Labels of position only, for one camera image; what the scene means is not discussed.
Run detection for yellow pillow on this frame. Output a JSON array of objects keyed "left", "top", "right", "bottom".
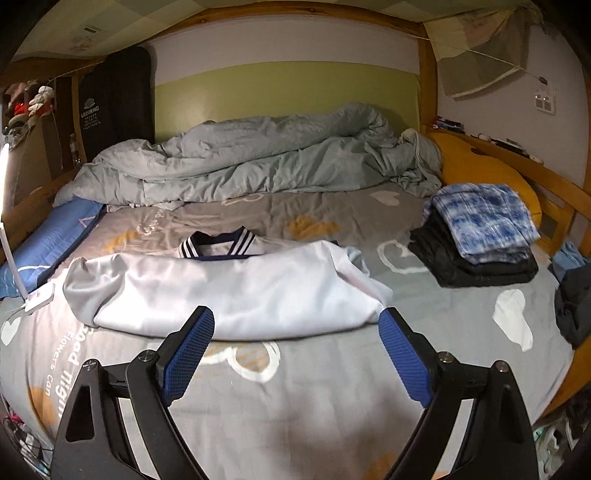
[{"left": 433, "top": 131, "right": 542, "bottom": 227}]

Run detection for dark crumpled clothing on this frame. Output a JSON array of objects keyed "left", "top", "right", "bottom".
[{"left": 553, "top": 265, "right": 591, "bottom": 350}]

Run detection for wooden bed frame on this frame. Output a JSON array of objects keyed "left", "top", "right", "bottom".
[{"left": 0, "top": 9, "right": 580, "bottom": 416}]

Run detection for tangle of cables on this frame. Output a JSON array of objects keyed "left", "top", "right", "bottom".
[{"left": 0, "top": 406, "right": 52, "bottom": 474}]

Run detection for hanging mesh cloth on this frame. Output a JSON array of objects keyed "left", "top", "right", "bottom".
[{"left": 424, "top": 7, "right": 532, "bottom": 99}]

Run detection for white wall switch panel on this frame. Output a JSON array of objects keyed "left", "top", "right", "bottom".
[{"left": 534, "top": 76, "right": 557, "bottom": 114}]

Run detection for white and navy striped jacket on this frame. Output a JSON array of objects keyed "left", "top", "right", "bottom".
[{"left": 62, "top": 226, "right": 393, "bottom": 342}]

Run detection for grey crumpled duvet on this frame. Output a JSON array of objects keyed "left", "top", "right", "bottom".
[{"left": 53, "top": 104, "right": 444, "bottom": 210}]

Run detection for clear plastic bottle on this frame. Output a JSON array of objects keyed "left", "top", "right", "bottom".
[{"left": 69, "top": 133, "right": 85, "bottom": 169}]

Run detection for blue white plaid folded garment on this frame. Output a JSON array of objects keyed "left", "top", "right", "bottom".
[{"left": 430, "top": 182, "right": 542, "bottom": 265}]

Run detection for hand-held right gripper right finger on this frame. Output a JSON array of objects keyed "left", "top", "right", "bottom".
[{"left": 379, "top": 307, "right": 539, "bottom": 480}]

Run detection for grey printed bed sheet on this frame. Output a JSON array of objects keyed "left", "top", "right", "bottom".
[{"left": 0, "top": 187, "right": 575, "bottom": 480}]

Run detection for blue pillow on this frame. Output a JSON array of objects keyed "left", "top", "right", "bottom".
[{"left": 0, "top": 200, "right": 108, "bottom": 300}]

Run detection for group of plush toys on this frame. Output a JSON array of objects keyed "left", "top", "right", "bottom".
[{"left": 0, "top": 79, "right": 58, "bottom": 137}]

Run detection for black folded clothes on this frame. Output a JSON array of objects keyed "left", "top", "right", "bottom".
[{"left": 409, "top": 203, "right": 539, "bottom": 289}]

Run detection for light blue cloth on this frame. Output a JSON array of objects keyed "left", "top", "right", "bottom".
[{"left": 551, "top": 240, "right": 588, "bottom": 283}]

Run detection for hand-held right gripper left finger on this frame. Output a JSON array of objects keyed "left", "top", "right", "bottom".
[{"left": 51, "top": 305, "right": 215, "bottom": 480}]

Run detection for black hanging garment bag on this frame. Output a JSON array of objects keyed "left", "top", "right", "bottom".
[{"left": 79, "top": 46, "right": 156, "bottom": 163}]

